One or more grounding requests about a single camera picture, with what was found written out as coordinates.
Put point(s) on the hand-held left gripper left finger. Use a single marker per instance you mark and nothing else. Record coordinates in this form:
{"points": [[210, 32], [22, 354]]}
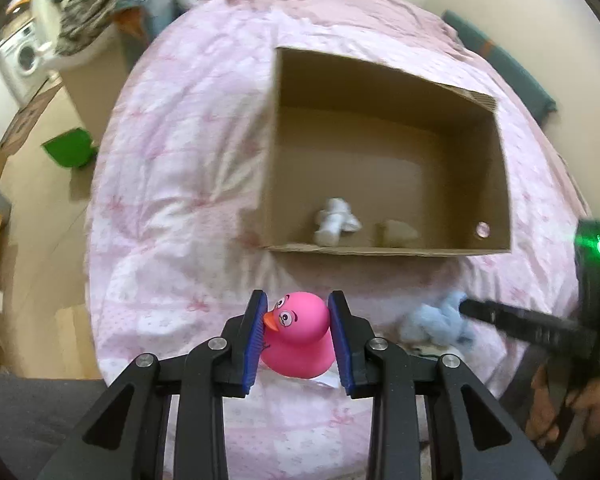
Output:
{"points": [[252, 345]]}

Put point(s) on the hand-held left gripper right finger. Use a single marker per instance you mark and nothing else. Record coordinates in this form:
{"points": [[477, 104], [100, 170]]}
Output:
{"points": [[342, 347]]}

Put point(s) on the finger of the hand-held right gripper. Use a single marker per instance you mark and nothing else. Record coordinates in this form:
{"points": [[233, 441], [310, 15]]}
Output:
{"points": [[515, 320]]}

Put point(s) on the pink rubber duck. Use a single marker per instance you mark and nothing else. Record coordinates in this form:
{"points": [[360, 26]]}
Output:
{"points": [[300, 340]]}

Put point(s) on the light blue plush toy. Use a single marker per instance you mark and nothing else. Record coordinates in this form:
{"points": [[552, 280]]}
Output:
{"points": [[437, 322]]}

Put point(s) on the beige soft toy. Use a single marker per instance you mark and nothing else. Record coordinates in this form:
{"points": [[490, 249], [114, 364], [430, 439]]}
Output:
{"points": [[397, 234]]}

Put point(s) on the white soft toy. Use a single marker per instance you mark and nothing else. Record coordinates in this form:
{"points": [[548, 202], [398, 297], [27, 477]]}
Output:
{"points": [[334, 220]]}

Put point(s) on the person's right hand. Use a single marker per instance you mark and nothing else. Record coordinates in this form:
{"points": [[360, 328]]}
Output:
{"points": [[547, 405]]}

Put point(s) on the pink patterned duvet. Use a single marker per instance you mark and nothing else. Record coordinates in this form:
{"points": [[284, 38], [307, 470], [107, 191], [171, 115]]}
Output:
{"points": [[190, 175]]}

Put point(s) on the dark grey cloth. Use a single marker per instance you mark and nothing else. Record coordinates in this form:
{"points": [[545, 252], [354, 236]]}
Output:
{"points": [[35, 420]]}

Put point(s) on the green plastic bin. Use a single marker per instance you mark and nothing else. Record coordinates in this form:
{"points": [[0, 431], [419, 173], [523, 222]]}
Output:
{"points": [[70, 149]]}

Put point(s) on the flat brown cardboard box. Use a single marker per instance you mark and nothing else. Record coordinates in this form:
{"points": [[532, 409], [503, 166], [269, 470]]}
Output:
{"points": [[27, 115]]}

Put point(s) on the blue plush with orange beak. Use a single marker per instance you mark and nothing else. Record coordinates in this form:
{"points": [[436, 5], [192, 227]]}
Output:
{"points": [[155, 7]]}

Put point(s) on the white washing machine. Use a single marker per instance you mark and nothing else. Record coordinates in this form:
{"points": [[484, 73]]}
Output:
{"points": [[25, 52]]}

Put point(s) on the zebra print blanket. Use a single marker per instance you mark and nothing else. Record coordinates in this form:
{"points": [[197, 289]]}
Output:
{"points": [[105, 0]]}

